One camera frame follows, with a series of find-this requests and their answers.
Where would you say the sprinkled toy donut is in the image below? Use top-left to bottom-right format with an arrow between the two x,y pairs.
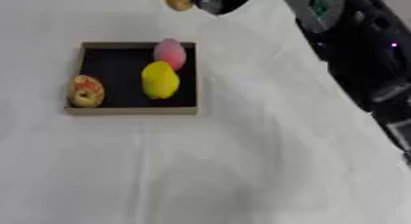
69,74 -> 106,109

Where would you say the tan cardboard box black inside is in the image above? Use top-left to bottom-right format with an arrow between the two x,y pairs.
64,41 -> 201,117

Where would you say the yellow toy lemon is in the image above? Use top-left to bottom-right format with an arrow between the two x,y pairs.
139,61 -> 182,100

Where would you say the pink toy peach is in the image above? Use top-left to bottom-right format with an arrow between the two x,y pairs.
152,38 -> 188,72

